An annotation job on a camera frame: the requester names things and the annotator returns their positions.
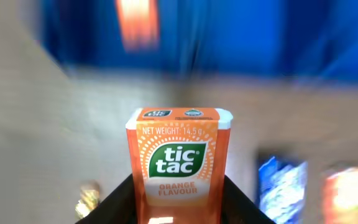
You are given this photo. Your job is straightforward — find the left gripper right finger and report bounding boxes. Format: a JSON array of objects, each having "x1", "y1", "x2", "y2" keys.
[{"x1": 221, "y1": 175, "x2": 276, "y2": 224}]

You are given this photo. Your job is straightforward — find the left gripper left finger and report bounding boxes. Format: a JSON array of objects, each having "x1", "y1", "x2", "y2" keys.
[{"x1": 75, "y1": 173, "x2": 139, "y2": 224}]

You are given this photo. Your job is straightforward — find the gold candy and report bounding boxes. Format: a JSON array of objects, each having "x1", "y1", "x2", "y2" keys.
[{"x1": 74, "y1": 181, "x2": 101, "y2": 221}]

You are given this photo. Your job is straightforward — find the blue candy pack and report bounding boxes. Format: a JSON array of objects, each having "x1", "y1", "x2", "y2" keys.
[{"x1": 255, "y1": 154, "x2": 310, "y2": 224}]

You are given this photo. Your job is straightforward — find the orange candy box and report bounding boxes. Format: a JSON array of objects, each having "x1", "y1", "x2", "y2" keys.
[
  {"x1": 125, "y1": 107, "x2": 234, "y2": 224},
  {"x1": 114, "y1": 0, "x2": 161, "y2": 53},
  {"x1": 321, "y1": 166, "x2": 358, "y2": 224}
]

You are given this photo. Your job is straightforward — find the blue tray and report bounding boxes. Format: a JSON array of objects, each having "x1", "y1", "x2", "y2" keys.
[{"x1": 37, "y1": 0, "x2": 358, "y2": 86}]

